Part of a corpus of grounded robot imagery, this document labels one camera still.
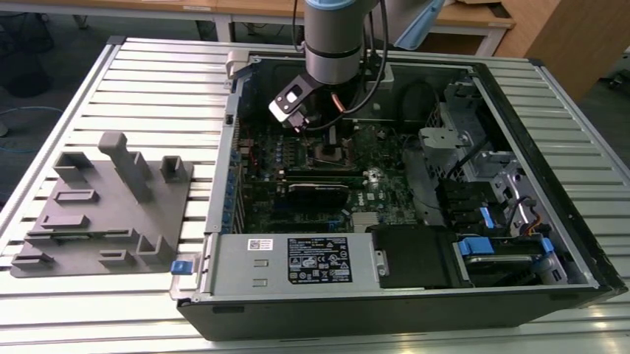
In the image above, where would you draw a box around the black diagonal cable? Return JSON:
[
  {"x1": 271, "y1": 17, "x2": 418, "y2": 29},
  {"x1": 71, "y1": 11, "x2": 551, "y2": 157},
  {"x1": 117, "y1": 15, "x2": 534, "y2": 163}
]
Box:
[{"x1": 444, "y1": 132, "x2": 491, "y2": 181}]

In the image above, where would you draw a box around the grey parts rack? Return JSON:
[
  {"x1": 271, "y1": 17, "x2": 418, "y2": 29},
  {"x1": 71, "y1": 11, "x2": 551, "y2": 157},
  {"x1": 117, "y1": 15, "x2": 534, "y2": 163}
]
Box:
[{"x1": 8, "y1": 131, "x2": 198, "y2": 280}]

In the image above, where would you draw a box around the black camera cable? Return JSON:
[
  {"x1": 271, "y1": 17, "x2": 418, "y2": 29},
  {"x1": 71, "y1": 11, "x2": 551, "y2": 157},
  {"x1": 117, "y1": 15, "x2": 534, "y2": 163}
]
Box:
[{"x1": 300, "y1": 0, "x2": 391, "y2": 132}]

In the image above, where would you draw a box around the coloured wire bundle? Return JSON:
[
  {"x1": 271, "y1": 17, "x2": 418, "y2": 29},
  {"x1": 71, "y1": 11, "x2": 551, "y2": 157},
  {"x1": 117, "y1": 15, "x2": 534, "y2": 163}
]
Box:
[{"x1": 521, "y1": 217, "x2": 547, "y2": 237}]

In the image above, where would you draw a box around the black graphics card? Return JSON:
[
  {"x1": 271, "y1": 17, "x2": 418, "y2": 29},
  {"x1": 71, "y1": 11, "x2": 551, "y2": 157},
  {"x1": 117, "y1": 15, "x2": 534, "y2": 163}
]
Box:
[{"x1": 243, "y1": 180, "x2": 351, "y2": 214}]

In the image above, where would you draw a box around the small silver heatsink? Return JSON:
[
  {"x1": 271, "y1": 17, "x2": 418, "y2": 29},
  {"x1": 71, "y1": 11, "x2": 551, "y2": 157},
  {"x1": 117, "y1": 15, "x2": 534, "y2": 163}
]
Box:
[{"x1": 351, "y1": 212, "x2": 383, "y2": 226}]

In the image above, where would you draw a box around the silver power supply unit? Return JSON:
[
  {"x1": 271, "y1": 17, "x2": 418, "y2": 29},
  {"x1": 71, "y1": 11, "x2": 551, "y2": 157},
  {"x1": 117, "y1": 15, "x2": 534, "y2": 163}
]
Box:
[{"x1": 199, "y1": 232, "x2": 383, "y2": 296}]

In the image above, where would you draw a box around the black plastic bracket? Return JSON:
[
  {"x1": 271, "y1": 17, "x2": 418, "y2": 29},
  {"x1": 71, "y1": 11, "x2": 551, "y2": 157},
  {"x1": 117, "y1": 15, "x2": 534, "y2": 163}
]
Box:
[{"x1": 435, "y1": 180, "x2": 498, "y2": 228}]

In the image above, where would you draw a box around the CPU socket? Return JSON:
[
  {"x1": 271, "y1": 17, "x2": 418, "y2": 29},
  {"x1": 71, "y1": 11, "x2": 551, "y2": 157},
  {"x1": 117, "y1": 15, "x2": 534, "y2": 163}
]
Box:
[{"x1": 302, "y1": 138, "x2": 360, "y2": 170}]

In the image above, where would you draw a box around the metal locking lever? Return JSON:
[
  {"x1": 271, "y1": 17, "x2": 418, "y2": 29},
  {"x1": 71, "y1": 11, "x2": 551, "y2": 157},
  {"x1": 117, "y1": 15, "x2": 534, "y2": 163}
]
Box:
[{"x1": 306, "y1": 151, "x2": 358, "y2": 167}]

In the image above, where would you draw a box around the wooden cabinet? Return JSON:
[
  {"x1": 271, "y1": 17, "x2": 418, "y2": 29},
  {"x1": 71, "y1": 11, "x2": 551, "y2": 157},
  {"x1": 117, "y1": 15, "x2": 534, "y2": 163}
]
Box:
[{"x1": 491, "y1": 0, "x2": 630, "y2": 103}]

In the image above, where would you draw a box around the black fan shroud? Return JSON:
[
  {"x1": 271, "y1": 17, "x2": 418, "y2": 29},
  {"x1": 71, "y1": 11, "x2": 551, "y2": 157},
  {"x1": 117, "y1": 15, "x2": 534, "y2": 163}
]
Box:
[{"x1": 371, "y1": 225, "x2": 474, "y2": 291}]

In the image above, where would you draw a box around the silver metal drive cage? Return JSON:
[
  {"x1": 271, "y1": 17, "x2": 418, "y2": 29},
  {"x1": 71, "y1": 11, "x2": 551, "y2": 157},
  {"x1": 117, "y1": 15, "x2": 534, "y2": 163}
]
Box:
[{"x1": 418, "y1": 79, "x2": 531, "y2": 229}]

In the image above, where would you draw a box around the wooden desk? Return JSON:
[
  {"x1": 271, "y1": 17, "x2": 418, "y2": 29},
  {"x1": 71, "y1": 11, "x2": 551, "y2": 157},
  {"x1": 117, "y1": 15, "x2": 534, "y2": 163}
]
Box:
[
  {"x1": 0, "y1": 0, "x2": 220, "y2": 41},
  {"x1": 216, "y1": 0, "x2": 517, "y2": 56}
]

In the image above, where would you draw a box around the green motherboard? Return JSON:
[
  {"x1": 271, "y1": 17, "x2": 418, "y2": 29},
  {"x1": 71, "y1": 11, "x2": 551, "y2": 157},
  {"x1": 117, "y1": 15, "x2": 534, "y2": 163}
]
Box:
[{"x1": 235, "y1": 121, "x2": 434, "y2": 235}]

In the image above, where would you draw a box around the black open PC case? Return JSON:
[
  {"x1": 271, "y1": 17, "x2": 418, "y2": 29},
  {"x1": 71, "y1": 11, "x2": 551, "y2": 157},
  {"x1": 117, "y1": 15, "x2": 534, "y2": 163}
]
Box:
[{"x1": 168, "y1": 49, "x2": 630, "y2": 342}]

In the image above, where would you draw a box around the black office chair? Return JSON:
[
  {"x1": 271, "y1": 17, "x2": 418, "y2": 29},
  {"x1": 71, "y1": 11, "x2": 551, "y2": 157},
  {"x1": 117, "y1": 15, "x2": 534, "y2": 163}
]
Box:
[{"x1": 0, "y1": 10, "x2": 55, "y2": 99}]

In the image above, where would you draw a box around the black chair base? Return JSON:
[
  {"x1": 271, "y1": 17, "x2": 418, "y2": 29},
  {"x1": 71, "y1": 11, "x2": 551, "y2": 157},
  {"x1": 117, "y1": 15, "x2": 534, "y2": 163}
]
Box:
[{"x1": 598, "y1": 51, "x2": 630, "y2": 91}]

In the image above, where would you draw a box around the blue disk carrier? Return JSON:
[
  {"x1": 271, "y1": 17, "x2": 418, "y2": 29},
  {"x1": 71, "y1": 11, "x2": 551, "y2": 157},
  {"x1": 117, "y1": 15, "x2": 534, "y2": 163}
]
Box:
[{"x1": 455, "y1": 237, "x2": 555, "y2": 287}]

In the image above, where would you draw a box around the black looped cable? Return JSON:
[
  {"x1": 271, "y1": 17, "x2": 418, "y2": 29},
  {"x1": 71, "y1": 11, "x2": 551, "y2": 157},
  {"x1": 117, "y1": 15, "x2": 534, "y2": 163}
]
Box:
[{"x1": 396, "y1": 80, "x2": 440, "y2": 125}]

